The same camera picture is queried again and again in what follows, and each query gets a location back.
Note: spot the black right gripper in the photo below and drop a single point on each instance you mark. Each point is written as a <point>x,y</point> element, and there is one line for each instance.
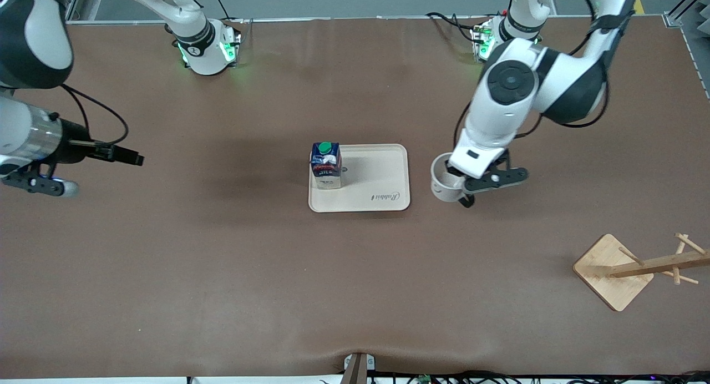
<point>74,142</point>

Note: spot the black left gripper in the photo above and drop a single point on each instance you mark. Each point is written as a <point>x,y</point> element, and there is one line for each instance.
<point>467,200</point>

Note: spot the blue milk carton green cap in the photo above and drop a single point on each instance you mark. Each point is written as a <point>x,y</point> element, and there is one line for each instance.
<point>326,165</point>

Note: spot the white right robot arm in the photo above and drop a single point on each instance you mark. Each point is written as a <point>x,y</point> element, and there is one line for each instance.
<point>33,34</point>

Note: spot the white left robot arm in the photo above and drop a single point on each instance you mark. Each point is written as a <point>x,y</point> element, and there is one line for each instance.
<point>549,73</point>

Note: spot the wooden cup rack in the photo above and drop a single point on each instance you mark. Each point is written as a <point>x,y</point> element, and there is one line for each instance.
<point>613,276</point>

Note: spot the beige plastic tray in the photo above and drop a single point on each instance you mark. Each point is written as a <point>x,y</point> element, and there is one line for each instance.
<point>371,178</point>

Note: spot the brown table mat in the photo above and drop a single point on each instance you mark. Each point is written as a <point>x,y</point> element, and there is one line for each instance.
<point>222,273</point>

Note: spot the aluminium frame profile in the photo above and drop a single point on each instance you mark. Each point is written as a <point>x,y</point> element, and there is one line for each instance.
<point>696,40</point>
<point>75,4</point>

